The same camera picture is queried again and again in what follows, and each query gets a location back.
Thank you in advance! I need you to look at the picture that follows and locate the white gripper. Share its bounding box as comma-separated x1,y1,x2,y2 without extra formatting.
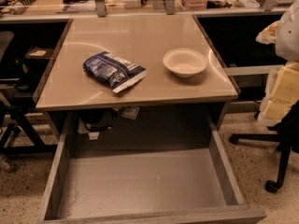
256,0,299,127

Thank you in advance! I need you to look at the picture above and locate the blue chip bag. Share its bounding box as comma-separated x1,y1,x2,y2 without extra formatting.
83,50,147,93

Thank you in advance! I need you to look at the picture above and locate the open grey drawer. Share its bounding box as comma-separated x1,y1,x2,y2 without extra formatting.
38,106,265,224

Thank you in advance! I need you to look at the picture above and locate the black office chair right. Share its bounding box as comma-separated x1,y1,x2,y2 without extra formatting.
228,100,299,194

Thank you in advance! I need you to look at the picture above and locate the black office chair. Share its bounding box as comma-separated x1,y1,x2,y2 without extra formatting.
228,100,299,194
0,31,59,157

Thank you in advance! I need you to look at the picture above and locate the white paper bowl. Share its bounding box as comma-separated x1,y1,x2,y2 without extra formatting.
163,49,207,77

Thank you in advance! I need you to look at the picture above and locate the grey cabinet with tabletop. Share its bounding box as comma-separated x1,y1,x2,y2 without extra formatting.
36,15,237,153

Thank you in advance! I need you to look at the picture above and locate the black office chair left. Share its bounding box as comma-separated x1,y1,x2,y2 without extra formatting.
0,31,59,157

